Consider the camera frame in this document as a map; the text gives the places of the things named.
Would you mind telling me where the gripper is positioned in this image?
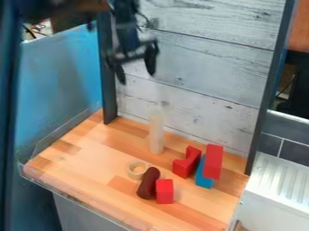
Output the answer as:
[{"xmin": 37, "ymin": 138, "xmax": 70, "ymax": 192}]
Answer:
[{"xmin": 103, "ymin": 27, "xmax": 161, "ymax": 86}]

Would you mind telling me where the tall cream cylinder block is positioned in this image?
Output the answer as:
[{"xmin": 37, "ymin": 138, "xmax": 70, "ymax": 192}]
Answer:
[{"xmin": 146, "ymin": 101, "xmax": 167, "ymax": 155}]

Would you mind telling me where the dark red cylinder block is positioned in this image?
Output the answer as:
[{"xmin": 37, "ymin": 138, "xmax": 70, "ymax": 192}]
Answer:
[{"xmin": 135, "ymin": 166, "xmax": 163, "ymax": 200}]

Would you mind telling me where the red arch block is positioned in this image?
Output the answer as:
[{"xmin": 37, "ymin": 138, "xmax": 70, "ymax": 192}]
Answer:
[{"xmin": 171, "ymin": 145, "xmax": 203, "ymax": 180}]

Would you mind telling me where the red rectangular block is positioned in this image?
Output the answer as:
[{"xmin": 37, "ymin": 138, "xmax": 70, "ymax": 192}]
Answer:
[{"xmin": 201, "ymin": 143, "xmax": 226, "ymax": 180}]

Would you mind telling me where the red cube block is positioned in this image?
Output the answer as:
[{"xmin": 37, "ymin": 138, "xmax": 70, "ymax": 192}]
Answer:
[{"xmin": 154, "ymin": 178, "xmax": 175, "ymax": 205}]

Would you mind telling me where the blue block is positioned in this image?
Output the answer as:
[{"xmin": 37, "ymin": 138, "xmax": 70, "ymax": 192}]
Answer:
[{"xmin": 194, "ymin": 154, "xmax": 215, "ymax": 189}]

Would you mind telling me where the white grooved board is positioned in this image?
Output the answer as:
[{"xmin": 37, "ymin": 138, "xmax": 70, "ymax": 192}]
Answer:
[{"xmin": 236, "ymin": 151, "xmax": 309, "ymax": 231}]

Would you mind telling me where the cream ring block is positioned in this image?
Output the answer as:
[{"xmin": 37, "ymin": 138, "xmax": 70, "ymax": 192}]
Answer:
[{"xmin": 126, "ymin": 160, "xmax": 151, "ymax": 181}]

